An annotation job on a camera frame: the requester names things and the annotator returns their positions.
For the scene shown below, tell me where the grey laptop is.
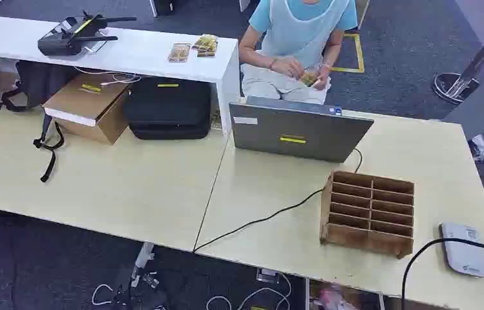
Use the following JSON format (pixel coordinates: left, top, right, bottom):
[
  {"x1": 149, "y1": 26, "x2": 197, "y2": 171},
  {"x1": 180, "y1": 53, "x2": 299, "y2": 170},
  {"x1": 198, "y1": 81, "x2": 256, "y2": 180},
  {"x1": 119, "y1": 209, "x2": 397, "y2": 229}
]
[{"x1": 229, "y1": 96, "x2": 375, "y2": 164}]

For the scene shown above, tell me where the black carrying case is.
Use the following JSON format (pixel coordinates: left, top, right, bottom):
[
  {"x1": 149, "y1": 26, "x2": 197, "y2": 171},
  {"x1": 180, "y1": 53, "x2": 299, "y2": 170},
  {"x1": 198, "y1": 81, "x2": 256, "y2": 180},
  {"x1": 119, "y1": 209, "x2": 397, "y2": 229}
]
[{"x1": 123, "y1": 77, "x2": 213, "y2": 141}]

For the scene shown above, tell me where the person's right hand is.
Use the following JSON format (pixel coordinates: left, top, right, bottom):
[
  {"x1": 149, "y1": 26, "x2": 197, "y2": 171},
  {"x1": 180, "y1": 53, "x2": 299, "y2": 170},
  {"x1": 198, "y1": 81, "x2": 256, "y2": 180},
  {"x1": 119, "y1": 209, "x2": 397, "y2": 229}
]
[{"x1": 269, "y1": 56, "x2": 306, "y2": 79}]

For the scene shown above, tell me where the person's hand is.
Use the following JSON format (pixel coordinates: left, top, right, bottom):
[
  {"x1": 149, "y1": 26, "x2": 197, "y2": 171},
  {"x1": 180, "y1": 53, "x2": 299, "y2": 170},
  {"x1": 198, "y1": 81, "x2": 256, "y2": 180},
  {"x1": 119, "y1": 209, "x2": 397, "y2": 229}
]
[
  {"x1": 269, "y1": 56, "x2": 306, "y2": 79},
  {"x1": 311, "y1": 64, "x2": 332, "y2": 91}
]

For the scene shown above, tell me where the person's left hand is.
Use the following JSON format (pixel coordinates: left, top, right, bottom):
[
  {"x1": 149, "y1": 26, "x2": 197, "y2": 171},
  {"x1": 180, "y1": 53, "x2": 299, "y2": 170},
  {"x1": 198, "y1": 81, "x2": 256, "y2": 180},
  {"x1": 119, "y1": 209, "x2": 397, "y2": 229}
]
[{"x1": 311, "y1": 64, "x2": 332, "y2": 91}]

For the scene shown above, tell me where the stack of printed cards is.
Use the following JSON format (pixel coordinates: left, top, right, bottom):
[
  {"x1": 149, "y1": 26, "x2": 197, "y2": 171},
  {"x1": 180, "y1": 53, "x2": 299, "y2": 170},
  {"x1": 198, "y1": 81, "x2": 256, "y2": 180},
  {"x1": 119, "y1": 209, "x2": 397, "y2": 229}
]
[{"x1": 191, "y1": 34, "x2": 220, "y2": 59}]

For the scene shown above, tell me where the single printed card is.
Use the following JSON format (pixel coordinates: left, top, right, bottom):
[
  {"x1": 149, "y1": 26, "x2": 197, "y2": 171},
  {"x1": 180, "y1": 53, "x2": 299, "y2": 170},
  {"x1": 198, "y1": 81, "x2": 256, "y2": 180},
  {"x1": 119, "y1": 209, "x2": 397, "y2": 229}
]
[{"x1": 167, "y1": 43, "x2": 192, "y2": 64}]

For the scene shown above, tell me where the grey power strip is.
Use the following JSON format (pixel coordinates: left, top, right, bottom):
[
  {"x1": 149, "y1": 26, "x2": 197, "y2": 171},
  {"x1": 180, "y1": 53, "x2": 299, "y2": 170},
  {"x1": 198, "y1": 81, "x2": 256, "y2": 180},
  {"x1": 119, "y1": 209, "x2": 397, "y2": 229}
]
[{"x1": 256, "y1": 268, "x2": 280, "y2": 285}]

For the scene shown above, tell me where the person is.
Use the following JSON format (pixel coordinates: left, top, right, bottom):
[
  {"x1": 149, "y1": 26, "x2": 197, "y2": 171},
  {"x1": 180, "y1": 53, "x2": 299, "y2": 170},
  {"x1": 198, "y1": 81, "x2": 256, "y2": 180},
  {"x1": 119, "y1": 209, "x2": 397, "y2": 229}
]
[{"x1": 238, "y1": 0, "x2": 359, "y2": 106}]

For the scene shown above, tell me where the wooden card sorting box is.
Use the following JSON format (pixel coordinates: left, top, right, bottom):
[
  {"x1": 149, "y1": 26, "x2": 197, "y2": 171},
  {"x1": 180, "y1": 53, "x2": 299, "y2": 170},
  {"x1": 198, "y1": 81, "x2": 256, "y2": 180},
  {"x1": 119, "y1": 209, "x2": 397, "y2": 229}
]
[{"x1": 319, "y1": 170, "x2": 416, "y2": 260}]

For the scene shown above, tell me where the white desk leg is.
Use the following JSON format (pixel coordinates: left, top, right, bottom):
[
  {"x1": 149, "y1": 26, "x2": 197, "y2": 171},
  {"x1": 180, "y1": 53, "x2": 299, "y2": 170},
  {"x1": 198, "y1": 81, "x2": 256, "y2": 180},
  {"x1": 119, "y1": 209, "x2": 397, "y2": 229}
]
[{"x1": 131, "y1": 242, "x2": 156, "y2": 288}]

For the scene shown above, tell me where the white desk shelf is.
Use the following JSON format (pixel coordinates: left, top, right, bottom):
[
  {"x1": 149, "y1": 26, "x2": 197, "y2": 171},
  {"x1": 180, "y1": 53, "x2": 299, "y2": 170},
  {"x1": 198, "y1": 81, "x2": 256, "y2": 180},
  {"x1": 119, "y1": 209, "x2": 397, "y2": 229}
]
[{"x1": 0, "y1": 12, "x2": 242, "y2": 138}]

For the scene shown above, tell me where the brown cardboard box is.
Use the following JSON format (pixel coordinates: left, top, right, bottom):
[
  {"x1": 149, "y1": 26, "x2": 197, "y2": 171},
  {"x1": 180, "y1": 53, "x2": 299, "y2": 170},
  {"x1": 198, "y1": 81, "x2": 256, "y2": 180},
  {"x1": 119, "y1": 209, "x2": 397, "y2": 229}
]
[{"x1": 42, "y1": 72, "x2": 134, "y2": 145}]

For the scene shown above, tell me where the pink plastic bag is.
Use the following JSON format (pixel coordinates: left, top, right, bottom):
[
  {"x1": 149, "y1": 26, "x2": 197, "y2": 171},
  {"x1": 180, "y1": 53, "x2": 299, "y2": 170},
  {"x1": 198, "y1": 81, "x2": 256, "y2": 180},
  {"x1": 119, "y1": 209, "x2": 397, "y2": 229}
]
[{"x1": 310, "y1": 284, "x2": 359, "y2": 310}]

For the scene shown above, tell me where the black remote controller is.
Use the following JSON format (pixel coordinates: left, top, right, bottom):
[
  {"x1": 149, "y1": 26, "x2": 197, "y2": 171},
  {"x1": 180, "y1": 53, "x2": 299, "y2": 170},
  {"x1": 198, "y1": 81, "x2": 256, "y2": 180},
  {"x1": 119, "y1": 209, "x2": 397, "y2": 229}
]
[{"x1": 37, "y1": 11, "x2": 138, "y2": 57}]

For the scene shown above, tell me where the stanchion base and pole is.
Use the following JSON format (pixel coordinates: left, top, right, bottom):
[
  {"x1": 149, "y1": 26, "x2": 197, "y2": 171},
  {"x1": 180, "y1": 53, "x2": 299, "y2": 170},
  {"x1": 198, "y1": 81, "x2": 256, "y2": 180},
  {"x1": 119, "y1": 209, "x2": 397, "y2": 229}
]
[{"x1": 433, "y1": 6, "x2": 484, "y2": 105}]

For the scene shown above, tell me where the white flat device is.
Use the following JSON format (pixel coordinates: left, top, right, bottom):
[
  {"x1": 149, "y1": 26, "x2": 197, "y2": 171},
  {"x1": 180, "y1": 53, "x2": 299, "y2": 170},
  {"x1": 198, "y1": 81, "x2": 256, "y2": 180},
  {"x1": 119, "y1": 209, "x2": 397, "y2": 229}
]
[{"x1": 439, "y1": 222, "x2": 484, "y2": 278}]

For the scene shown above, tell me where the black laptop power cable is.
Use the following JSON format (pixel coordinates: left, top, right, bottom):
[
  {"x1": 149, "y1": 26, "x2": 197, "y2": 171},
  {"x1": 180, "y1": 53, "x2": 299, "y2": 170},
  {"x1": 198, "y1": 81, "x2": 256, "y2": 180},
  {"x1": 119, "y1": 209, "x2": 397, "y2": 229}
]
[{"x1": 192, "y1": 148, "x2": 364, "y2": 253}]

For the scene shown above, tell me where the long white floor cable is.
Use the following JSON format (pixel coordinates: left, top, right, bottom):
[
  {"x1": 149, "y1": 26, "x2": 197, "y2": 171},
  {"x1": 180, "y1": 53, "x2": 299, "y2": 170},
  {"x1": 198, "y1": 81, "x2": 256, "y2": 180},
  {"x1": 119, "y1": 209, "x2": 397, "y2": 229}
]
[{"x1": 205, "y1": 273, "x2": 293, "y2": 310}]

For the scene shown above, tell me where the white cable under shelf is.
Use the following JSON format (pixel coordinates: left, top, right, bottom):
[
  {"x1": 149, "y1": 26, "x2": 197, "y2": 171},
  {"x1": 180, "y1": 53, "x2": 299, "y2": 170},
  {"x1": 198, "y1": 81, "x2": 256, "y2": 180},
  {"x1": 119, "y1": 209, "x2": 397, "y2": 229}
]
[{"x1": 74, "y1": 66, "x2": 142, "y2": 87}]

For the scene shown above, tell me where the short white floor cable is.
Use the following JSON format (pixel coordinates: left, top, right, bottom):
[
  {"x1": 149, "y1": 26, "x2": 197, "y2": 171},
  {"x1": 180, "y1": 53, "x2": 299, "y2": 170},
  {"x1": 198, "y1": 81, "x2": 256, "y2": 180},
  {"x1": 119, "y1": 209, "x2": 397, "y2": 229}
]
[{"x1": 91, "y1": 284, "x2": 115, "y2": 307}]

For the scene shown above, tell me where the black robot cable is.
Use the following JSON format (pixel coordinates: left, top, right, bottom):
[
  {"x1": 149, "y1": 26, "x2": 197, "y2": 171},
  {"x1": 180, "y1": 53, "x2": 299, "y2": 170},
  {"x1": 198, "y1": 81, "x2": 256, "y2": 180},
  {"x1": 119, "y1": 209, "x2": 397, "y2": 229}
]
[{"x1": 401, "y1": 238, "x2": 484, "y2": 310}]

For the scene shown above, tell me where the black backpack with straps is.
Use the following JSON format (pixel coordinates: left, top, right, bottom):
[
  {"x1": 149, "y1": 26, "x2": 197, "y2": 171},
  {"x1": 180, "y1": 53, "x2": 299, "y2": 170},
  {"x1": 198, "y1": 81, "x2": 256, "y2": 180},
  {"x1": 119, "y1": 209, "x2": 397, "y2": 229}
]
[{"x1": 0, "y1": 59, "x2": 81, "y2": 183}]

